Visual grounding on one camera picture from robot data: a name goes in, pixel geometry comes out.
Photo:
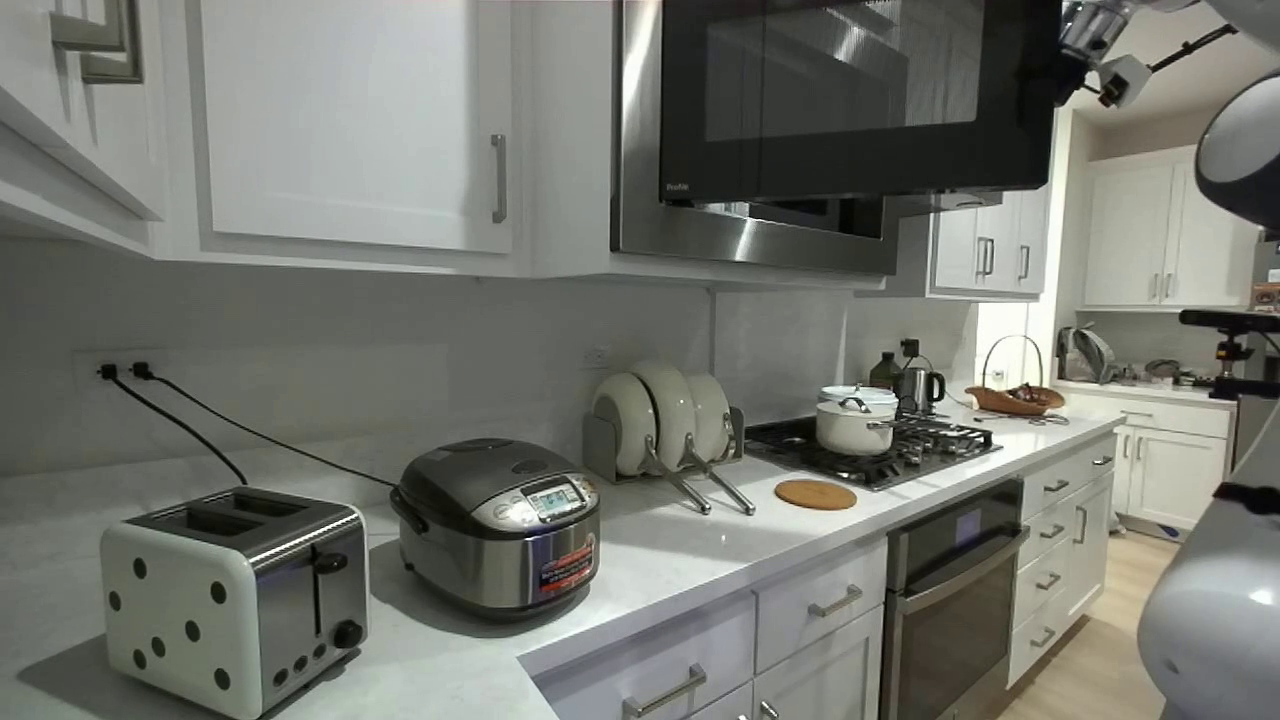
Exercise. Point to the silver toaster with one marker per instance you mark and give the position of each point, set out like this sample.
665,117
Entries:
224,603

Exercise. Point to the round cork trivet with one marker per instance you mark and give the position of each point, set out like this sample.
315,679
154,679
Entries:
819,494

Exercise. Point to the black glass microwave door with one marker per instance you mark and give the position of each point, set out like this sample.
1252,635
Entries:
855,92

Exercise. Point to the black gas cooktop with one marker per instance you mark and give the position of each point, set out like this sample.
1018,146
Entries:
932,444

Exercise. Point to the brown wicker basket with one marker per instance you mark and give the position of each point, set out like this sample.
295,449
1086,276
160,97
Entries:
1018,398

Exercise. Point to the white two-door base cabinet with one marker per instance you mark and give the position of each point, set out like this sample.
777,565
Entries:
1175,467

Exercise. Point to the stainless kettle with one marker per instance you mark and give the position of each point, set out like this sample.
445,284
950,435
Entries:
917,384

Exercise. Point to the white tall upper cabinet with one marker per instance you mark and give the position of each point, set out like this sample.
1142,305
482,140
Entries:
986,247

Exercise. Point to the white single-door upper cabinet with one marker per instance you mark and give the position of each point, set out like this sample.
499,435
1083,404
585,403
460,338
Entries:
346,123

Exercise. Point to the stainless built-in oven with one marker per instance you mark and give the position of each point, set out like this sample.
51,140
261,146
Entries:
952,603

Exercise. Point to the dark green oil bottle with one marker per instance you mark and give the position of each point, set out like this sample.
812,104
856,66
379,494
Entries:
884,370

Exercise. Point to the white lower drawer cabinet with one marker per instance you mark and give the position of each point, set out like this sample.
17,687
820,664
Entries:
785,626
1063,563

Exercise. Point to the silver black rice cooker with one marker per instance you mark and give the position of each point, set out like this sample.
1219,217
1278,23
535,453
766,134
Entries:
503,524

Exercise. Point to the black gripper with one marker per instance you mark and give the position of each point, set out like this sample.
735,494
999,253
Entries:
1083,74

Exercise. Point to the white lidded pot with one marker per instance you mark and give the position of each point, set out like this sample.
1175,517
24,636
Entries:
862,398

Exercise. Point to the metal pan rack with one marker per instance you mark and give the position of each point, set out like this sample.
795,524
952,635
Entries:
739,435

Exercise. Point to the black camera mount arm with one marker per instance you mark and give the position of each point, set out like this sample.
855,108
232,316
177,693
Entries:
1235,320

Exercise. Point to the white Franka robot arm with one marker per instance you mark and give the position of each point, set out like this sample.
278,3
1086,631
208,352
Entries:
1223,626

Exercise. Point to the stainless steel built-in microwave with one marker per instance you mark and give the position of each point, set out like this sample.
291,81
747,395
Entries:
638,134

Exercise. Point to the grey curved faucet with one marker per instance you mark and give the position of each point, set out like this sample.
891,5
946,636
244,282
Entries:
1086,352

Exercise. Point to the white double-door upper cabinet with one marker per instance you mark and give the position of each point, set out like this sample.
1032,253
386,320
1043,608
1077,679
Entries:
52,134

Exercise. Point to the large cream frying pan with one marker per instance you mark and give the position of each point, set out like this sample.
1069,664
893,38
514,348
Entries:
669,404

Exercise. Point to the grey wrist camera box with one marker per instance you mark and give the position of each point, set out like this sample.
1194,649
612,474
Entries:
1127,81

